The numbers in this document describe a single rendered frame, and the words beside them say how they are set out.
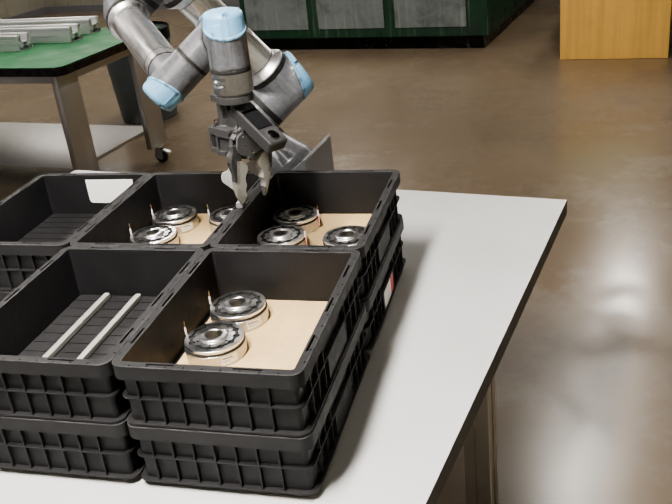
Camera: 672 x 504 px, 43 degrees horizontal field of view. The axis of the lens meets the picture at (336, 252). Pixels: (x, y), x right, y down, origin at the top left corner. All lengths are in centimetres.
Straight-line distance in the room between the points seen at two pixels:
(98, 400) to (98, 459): 12
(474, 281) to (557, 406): 89
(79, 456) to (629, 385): 181
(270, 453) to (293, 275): 39
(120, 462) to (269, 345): 30
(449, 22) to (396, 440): 580
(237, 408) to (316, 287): 37
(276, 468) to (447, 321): 57
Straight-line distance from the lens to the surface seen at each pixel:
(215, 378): 125
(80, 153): 459
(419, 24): 712
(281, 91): 215
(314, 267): 155
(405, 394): 154
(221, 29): 158
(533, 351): 294
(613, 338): 303
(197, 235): 194
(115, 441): 142
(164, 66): 171
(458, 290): 185
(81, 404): 140
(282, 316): 155
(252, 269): 160
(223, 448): 134
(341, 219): 191
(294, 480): 134
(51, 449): 149
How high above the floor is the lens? 159
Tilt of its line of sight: 25 degrees down
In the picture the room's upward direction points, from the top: 7 degrees counter-clockwise
